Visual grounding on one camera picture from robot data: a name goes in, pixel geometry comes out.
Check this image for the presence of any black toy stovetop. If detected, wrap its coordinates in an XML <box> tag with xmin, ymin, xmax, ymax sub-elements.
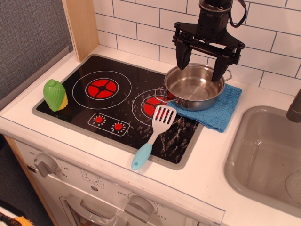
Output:
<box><xmin>32</xmin><ymin>54</ymin><xmax>204</xmax><ymax>171</ymax></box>

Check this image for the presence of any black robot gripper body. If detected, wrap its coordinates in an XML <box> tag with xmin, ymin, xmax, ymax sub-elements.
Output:
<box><xmin>173</xmin><ymin>0</ymin><xmax>245</xmax><ymax>64</ymax></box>

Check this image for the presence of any grey timer knob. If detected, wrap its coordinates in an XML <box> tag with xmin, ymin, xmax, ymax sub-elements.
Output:
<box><xmin>34</xmin><ymin>153</ymin><xmax>58</xmax><ymax>178</ymax></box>

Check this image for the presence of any wooden side post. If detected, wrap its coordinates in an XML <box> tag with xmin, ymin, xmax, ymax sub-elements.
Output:
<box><xmin>62</xmin><ymin>0</ymin><xmax>99</xmax><ymax>62</ymax></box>

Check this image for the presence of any red stove knob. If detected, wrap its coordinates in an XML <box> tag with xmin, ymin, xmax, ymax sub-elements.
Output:
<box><xmin>114</xmin><ymin>123</ymin><xmax>123</xmax><ymax>131</ymax></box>
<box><xmin>95</xmin><ymin>116</ymin><xmax>103</xmax><ymax>124</ymax></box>

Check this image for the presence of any grey oven door handle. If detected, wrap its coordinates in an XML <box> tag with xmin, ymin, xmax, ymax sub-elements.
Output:
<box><xmin>60</xmin><ymin>194</ymin><xmax>130</xmax><ymax>226</ymax></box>

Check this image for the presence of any green and yellow toy corn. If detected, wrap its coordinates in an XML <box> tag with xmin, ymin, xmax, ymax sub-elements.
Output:
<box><xmin>43</xmin><ymin>79</ymin><xmax>68</xmax><ymax>112</ymax></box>

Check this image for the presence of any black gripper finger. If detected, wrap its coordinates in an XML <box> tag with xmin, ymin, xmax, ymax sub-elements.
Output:
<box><xmin>212</xmin><ymin>48</ymin><xmax>235</xmax><ymax>82</ymax></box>
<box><xmin>175</xmin><ymin>32</ymin><xmax>192</xmax><ymax>70</ymax></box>

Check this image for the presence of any orange yellow object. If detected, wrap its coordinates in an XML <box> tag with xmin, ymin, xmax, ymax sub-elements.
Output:
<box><xmin>0</xmin><ymin>213</ymin><xmax>33</xmax><ymax>226</ymax></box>

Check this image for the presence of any red left stove knob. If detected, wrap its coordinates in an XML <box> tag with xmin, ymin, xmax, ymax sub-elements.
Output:
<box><xmin>95</xmin><ymin>116</ymin><xmax>103</xmax><ymax>124</ymax></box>

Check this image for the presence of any stainless steel pot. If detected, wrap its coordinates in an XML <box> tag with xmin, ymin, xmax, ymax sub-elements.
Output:
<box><xmin>154</xmin><ymin>63</ymin><xmax>232</xmax><ymax>111</ymax></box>

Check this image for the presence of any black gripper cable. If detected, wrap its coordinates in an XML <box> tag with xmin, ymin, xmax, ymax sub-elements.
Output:
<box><xmin>227</xmin><ymin>0</ymin><xmax>247</xmax><ymax>27</ymax></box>

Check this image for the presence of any grey sink basin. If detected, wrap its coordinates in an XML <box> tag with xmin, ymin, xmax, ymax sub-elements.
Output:
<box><xmin>224</xmin><ymin>106</ymin><xmax>301</xmax><ymax>218</ymax></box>

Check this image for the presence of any grey oven knob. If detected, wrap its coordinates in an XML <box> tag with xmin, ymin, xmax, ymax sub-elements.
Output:
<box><xmin>124</xmin><ymin>195</ymin><xmax>154</xmax><ymax>223</ymax></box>

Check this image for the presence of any grey faucet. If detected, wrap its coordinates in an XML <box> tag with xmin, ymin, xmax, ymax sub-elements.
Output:
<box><xmin>286</xmin><ymin>89</ymin><xmax>301</xmax><ymax>123</ymax></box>

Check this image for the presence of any red right stove knob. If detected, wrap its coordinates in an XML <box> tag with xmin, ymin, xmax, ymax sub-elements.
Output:
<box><xmin>114</xmin><ymin>123</ymin><xmax>123</xmax><ymax>131</ymax></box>

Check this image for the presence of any blue knitted cloth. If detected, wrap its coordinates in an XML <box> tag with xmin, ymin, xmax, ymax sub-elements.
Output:
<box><xmin>167</xmin><ymin>84</ymin><xmax>242</xmax><ymax>133</ymax></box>

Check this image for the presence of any white spatula with blue handle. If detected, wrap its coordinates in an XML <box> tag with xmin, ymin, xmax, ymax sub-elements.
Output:
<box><xmin>131</xmin><ymin>105</ymin><xmax>177</xmax><ymax>170</ymax></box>

